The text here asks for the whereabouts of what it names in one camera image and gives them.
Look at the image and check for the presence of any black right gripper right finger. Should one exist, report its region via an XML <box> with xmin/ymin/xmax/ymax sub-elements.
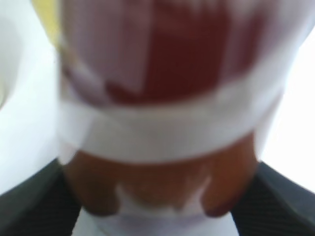
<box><xmin>231</xmin><ymin>163</ymin><xmax>315</xmax><ymax>236</ymax></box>

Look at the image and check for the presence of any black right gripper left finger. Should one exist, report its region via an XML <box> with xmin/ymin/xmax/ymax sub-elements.
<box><xmin>0</xmin><ymin>160</ymin><xmax>81</xmax><ymax>236</ymax></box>

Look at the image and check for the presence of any brown Nescafe coffee bottle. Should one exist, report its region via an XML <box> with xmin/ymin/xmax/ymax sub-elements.
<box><xmin>58</xmin><ymin>0</ymin><xmax>315</xmax><ymax>236</ymax></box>

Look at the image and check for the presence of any yellow paper cup stack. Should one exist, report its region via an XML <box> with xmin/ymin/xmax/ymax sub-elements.
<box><xmin>31</xmin><ymin>0</ymin><xmax>62</xmax><ymax>52</ymax></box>

